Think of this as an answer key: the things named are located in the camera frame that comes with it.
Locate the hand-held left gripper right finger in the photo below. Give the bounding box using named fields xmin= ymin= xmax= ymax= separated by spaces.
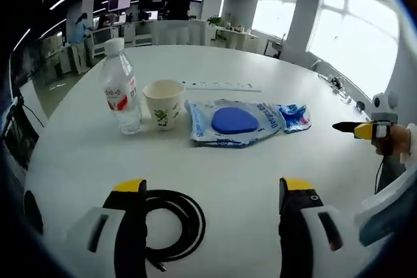
xmin=278 ymin=176 xmax=358 ymax=278

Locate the wide window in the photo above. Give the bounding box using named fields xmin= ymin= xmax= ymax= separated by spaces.
xmin=306 ymin=0 xmax=400 ymax=96

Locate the person's right hand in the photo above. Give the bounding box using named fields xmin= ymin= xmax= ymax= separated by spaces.
xmin=374 ymin=124 xmax=411 ymax=162

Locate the white mesh office chair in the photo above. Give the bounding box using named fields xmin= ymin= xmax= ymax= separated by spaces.
xmin=354 ymin=167 xmax=417 ymax=248

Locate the white tabletop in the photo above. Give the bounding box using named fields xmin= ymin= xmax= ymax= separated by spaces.
xmin=24 ymin=43 xmax=392 ymax=278

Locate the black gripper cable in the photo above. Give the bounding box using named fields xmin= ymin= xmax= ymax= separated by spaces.
xmin=374 ymin=154 xmax=387 ymax=194

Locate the wall monitor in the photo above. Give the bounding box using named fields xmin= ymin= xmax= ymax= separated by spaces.
xmin=108 ymin=0 xmax=131 ymax=12

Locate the white paper cup green print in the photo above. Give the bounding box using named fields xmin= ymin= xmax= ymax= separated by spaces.
xmin=142 ymin=79 xmax=186 ymax=132

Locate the blue white wipes pack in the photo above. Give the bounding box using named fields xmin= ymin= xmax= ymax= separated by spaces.
xmin=185 ymin=98 xmax=283 ymax=149

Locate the clear plastic water bottle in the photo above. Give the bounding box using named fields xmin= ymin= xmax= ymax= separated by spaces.
xmin=99 ymin=37 xmax=143 ymax=135

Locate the wooden cabinet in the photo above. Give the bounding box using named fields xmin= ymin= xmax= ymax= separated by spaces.
xmin=214 ymin=29 xmax=261 ymax=53

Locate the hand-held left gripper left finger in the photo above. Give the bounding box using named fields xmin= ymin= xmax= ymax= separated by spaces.
xmin=63 ymin=178 xmax=149 ymax=278

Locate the small blue packet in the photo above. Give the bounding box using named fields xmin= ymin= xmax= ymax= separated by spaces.
xmin=276 ymin=104 xmax=312 ymax=134

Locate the narrow window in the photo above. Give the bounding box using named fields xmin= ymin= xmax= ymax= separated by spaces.
xmin=252 ymin=0 xmax=300 ymax=36

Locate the white table power strip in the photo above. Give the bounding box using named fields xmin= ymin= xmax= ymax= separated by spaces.
xmin=180 ymin=79 xmax=263 ymax=92

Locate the black stand with cables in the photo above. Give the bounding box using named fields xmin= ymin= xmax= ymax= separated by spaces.
xmin=0 ymin=92 xmax=40 ymax=168

